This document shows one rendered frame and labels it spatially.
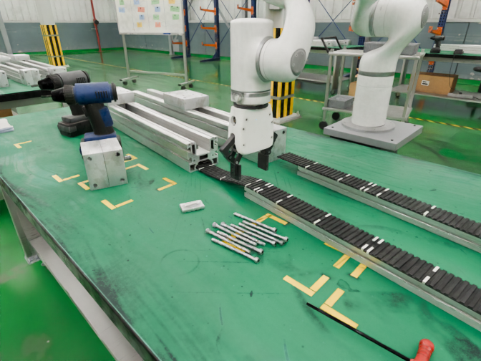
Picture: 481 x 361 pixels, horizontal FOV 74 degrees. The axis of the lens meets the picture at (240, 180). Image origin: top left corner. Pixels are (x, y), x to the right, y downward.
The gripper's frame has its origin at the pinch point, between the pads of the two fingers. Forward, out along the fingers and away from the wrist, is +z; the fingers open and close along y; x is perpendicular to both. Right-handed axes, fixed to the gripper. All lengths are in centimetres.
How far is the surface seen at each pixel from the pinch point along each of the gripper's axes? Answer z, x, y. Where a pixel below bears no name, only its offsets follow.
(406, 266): 3.0, -38.3, -1.4
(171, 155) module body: 4.3, 29.2, -5.0
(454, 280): 3.3, -44.1, 1.4
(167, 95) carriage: -5, 64, 14
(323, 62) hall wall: 66, 512, 718
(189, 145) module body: -1.3, 19.8, -4.2
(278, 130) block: -2.9, 10.6, 20.5
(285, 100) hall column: 59, 231, 267
